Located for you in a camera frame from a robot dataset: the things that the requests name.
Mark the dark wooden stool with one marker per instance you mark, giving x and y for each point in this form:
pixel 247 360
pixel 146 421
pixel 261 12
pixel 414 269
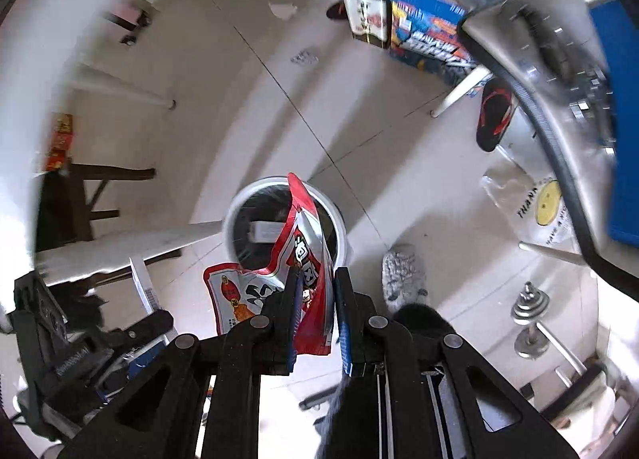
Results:
pixel 65 204

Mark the red slipper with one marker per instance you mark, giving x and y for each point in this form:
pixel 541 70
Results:
pixel 337 11

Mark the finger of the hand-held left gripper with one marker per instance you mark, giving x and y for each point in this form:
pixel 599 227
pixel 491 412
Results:
pixel 150 327

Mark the red and black flip-flop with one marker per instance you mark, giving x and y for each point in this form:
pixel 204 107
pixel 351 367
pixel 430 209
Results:
pixel 495 112

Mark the grey slipper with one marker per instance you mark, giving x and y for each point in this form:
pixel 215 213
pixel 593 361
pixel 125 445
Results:
pixel 404 272

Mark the white printed paper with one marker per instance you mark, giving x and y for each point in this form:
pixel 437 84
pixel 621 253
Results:
pixel 145 284

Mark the black and white box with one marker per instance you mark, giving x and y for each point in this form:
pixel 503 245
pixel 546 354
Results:
pixel 367 5

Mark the white board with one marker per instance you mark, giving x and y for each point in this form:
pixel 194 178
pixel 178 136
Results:
pixel 125 247

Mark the metal dumbbell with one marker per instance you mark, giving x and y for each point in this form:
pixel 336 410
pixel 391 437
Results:
pixel 531 312

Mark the blue printed cardboard box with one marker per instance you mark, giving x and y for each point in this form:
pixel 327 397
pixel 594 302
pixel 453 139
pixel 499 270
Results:
pixel 429 15

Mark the red snack bag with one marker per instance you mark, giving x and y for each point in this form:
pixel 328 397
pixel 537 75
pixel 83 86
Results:
pixel 299 249

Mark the blue board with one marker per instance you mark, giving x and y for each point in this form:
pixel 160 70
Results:
pixel 619 114

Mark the white bin with black liner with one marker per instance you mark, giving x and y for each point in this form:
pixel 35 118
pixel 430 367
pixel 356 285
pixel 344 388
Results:
pixel 249 219

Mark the white table with black edge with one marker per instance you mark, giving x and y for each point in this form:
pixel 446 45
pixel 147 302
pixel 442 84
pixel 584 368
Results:
pixel 554 105

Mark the grey scrap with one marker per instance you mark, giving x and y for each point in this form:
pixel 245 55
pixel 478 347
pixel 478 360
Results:
pixel 304 58

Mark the person's dark trouser leg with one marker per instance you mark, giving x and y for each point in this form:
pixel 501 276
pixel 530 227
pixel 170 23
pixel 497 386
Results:
pixel 422 317

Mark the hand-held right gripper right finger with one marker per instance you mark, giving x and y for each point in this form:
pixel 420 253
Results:
pixel 344 324

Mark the clear plastic bag yellow face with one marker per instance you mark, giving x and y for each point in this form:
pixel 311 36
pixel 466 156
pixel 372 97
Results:
pixel 539 204

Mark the white table leg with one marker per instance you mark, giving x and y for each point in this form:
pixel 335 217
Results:
pixel 459 90
pixel 125 90

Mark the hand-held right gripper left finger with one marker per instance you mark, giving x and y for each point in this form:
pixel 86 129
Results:
pixel 293 324

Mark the red and yellow box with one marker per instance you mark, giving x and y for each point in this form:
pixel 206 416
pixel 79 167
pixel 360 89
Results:
pixel 60 142

